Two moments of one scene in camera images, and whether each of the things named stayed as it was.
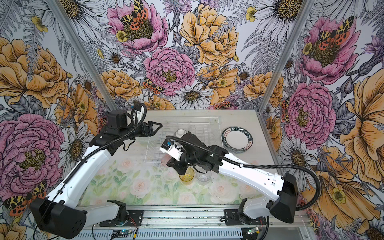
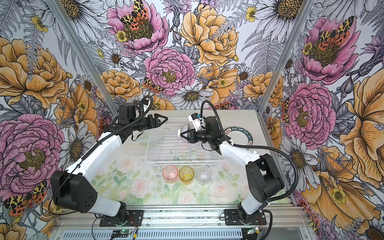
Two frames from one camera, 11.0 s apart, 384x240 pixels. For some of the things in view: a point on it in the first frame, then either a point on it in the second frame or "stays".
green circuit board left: x=121 y=233 stays
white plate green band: x=236 y=139 stays
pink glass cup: x=165 y=159 -> x=170 y=173
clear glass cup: x=204 y=177 stays
